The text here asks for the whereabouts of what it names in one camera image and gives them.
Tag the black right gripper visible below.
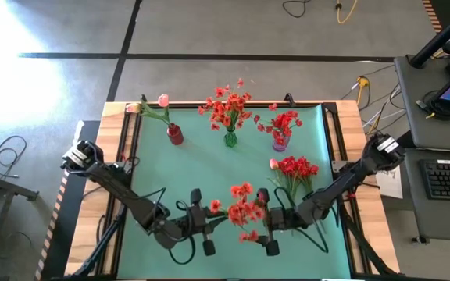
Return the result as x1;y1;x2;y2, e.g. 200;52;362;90
256;187;298;258

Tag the green glass vase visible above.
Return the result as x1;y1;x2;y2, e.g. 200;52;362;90
223;130;238;148

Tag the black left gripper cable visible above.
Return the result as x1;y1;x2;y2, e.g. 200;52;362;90
146;187;198;265

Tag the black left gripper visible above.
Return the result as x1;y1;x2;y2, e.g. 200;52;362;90
176;187;230;258

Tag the dark grey desk frame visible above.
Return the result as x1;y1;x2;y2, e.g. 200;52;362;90
0;155;41;281

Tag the white paper sheet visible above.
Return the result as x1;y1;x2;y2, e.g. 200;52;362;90
377;168;404;200

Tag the orange artificial flower bunch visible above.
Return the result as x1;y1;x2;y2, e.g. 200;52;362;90
209;77;254;130
205;87;254;133
209;181;267;244
198;91;249;133

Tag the red glass vase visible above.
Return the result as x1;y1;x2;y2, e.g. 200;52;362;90
166;122;185;147

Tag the purple ribbed glass vase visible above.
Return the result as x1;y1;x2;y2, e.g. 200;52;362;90
271;136;291;153

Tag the black cable on cart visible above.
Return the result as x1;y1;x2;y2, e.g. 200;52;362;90
415;88;450;121

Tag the yellow floor cable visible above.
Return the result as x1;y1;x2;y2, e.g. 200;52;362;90
334;0;359;25

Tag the black metal table frame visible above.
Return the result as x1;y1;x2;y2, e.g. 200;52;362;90
103;100;366;280

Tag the black computer keyboard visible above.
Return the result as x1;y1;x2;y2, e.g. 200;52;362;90
420;158;450;202

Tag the black diagonal frame strut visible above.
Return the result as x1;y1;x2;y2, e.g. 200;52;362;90
336;210;400;279
70;202;129;279

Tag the black floor mat striped edge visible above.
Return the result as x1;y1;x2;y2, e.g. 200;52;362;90
422;0;450;34
35;119;101;281

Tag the grey computer cart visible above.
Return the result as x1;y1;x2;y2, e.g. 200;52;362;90
395;54;450;245

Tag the teal table mat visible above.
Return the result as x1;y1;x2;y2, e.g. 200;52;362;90
116;104;352;280

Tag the black metal pole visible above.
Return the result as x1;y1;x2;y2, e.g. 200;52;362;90
409;2;450;69

